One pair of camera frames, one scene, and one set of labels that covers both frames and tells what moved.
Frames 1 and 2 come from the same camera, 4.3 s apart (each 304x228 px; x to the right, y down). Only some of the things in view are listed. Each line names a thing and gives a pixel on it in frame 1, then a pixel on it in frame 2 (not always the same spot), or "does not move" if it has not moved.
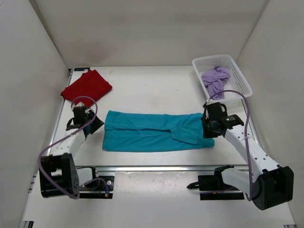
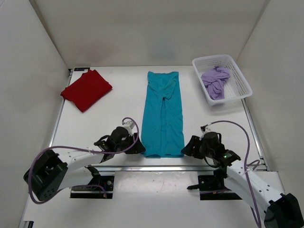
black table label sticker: [80, 69] does not move
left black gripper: [98, 123] to [137, 148]
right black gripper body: [208, 129] to [201, 151]
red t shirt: [90, 85] does not move
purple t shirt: [214, 81] does not move
